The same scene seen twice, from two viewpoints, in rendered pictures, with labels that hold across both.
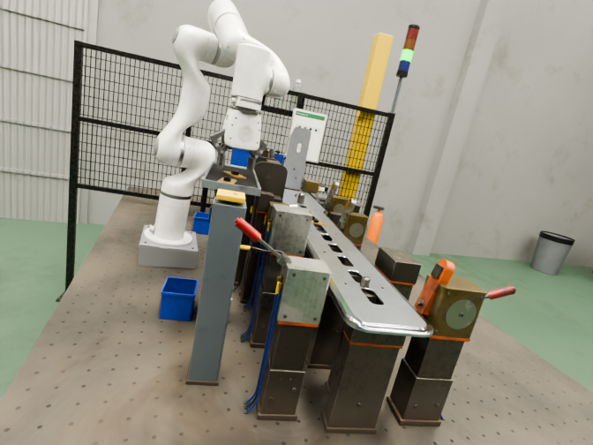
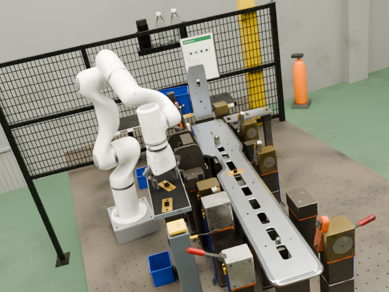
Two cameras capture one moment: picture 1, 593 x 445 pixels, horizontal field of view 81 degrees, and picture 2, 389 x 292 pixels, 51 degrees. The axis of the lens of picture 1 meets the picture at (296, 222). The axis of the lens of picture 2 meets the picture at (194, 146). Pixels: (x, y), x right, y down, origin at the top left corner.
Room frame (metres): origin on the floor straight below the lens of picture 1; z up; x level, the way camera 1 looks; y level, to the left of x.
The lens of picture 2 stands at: (-0.36, -0.08, 1.99)
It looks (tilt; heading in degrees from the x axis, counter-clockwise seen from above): 26 degrees down; 6
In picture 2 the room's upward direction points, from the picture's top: 11 degrees counter-clockwise
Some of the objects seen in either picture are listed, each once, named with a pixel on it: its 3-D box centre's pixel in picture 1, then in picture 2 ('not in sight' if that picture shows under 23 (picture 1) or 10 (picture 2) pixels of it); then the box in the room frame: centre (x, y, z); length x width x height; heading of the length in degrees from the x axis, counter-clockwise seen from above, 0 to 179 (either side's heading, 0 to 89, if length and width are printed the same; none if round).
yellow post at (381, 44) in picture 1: (347, 189); (254, 84); (2.46, -0.30, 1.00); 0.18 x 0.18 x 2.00; 13
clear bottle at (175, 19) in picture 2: (296, 95); (176, 24); (2.37, 0.17, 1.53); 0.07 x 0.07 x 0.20
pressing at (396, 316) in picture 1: (319, 225); (238, 174); (1.27, -0.08, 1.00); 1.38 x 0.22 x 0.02; 13
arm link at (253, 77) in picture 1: (251, 73); (152, 122); (0.99, 0.20, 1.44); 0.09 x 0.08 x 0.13; 123
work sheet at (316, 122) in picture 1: (305, 136); (199, 58); (2.30, 0.05, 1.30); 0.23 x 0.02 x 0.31; 103
